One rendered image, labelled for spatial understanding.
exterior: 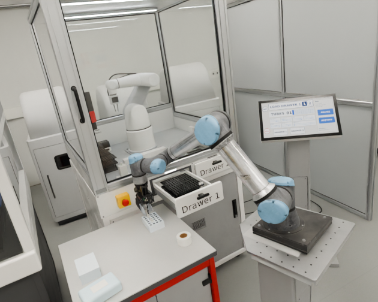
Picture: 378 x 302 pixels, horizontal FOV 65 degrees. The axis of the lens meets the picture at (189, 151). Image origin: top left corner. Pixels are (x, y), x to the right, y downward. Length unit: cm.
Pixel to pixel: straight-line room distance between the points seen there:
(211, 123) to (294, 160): 121
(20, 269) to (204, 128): 100
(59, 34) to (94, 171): 70
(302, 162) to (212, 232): 83
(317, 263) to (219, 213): 100
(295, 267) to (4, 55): 437
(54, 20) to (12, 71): 327
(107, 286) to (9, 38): 400
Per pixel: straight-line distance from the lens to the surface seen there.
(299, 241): 139
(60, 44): 159
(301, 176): 236
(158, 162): 144
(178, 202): 153
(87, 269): 143
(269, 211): 126
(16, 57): 482
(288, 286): 159
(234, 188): 220
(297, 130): 214
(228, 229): 231
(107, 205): 177
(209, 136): 121
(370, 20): 267
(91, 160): 166
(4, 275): 156
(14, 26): 484
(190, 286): 150
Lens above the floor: 165
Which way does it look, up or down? 19 degrees down
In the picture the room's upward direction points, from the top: 9 degrees counter-clockwise
